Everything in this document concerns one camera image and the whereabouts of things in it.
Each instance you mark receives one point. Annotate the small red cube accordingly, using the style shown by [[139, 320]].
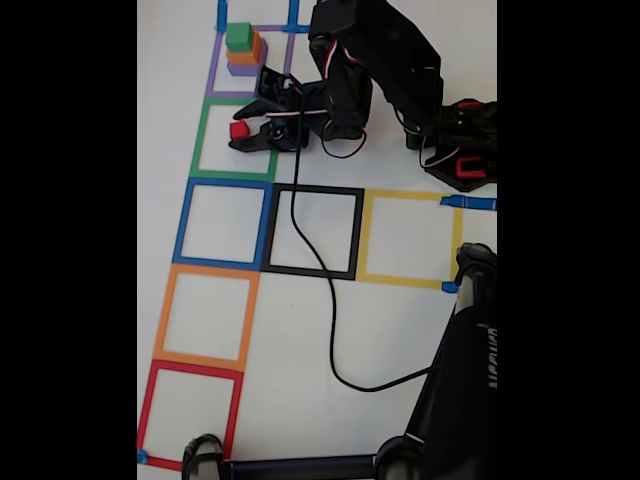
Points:
[[239, 130]]

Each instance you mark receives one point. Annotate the purple block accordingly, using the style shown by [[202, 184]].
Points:
[[245, 70]]

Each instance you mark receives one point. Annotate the orange block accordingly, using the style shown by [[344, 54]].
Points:
[[245, 55]]

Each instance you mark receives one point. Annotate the green block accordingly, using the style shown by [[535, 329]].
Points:
[[238, 36]]

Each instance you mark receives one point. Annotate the blue tape strip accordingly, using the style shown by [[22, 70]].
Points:
[[297, 28], [294, 12], [222, 12], [475, 203]]

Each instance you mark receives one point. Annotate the small blue tape piece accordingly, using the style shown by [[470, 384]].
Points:
[[142, 456], [449, 287]]

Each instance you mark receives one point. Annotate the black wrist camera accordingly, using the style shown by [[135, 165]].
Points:
[[275, 85]]

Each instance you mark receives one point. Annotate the green square frame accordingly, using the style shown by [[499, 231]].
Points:
[[235, 175]]

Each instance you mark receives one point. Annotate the purple square frame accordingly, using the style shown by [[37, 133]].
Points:
[[215, 75]]

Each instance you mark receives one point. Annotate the black square frame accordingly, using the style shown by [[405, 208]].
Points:
[[315, 189]]

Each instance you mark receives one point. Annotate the blue square frame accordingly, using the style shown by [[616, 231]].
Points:
[[181, 225]]

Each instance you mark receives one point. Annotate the yellow square frame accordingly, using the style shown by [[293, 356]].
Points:
[[405, 195]]

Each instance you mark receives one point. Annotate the orange square frame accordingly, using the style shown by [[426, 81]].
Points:
[[210, 271]]

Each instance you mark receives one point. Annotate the red square frame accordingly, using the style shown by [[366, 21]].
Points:
[[195, 371]]

